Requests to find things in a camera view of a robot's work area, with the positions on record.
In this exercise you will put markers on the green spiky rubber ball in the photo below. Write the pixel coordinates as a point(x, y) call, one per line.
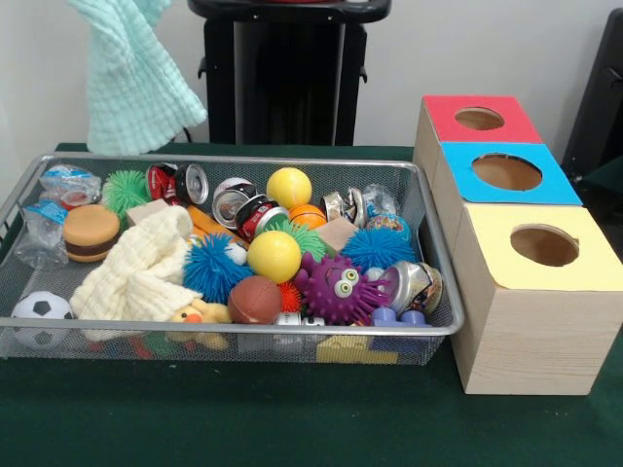
point(311, 238)

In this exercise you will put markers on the crushed red soda can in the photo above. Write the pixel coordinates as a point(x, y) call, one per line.
point(160, 182)

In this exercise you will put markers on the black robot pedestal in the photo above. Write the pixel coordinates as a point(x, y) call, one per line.
point(282, 87)

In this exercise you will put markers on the cream waffle cloth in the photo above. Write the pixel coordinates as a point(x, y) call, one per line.
point(141, 272)

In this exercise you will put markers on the purple spiky monster toy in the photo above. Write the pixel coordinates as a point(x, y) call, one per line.
point(331, 292)

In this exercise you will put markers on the yellow smiley ball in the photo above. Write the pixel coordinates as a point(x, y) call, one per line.
point(274, 257)

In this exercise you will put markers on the shallow mesh bin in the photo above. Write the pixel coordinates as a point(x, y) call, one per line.
point(243, 348)

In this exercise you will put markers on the dark green table cloth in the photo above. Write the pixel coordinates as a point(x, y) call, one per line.
point(292, 418)

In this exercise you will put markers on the blue spiky rubber ball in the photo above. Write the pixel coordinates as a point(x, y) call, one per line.
point(211, 267)
point(378, 250)

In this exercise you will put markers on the plain yellow ball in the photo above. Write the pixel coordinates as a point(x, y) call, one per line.
point(289, 189)

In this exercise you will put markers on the mint green cloth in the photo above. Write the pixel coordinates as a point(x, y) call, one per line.
point(131, 87)

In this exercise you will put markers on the black stand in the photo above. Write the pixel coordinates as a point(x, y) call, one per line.
point(598, 97)

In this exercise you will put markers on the dark green side-table cloth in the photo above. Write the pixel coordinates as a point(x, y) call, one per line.
point(608, 184)

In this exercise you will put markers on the brown toy football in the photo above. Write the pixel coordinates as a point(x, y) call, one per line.
point(255, 300)

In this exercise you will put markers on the black and white soccer ball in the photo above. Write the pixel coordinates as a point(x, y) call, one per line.
point(43, 306)

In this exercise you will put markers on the toy hamburger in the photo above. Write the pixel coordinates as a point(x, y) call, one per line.
point(91, 232)

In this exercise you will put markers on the wooden box with three holes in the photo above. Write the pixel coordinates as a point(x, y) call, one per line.
point(535, 340)

